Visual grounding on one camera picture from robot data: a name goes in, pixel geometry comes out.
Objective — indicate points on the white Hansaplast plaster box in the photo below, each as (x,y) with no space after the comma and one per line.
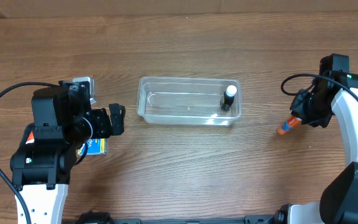
(89,85)

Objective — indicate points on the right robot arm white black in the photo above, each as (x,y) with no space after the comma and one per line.
(332,93)

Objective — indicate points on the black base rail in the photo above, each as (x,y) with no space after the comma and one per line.
(105,218)

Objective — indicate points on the blue yellow VapoDrops box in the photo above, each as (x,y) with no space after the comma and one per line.
(97,146)

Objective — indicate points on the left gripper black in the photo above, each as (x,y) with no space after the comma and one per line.
(105,121)

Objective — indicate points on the red white small box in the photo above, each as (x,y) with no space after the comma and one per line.
(30,138)

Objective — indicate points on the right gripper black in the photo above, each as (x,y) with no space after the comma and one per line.
(298,111)

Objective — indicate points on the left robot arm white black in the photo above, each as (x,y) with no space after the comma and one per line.
(42,164)

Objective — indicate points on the orange bottle white cap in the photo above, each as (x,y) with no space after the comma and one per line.
(288,125)

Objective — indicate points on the dark bottle white cap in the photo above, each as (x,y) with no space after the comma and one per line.
(228,97)

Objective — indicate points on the clear plastic container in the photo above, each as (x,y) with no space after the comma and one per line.
(186,101)

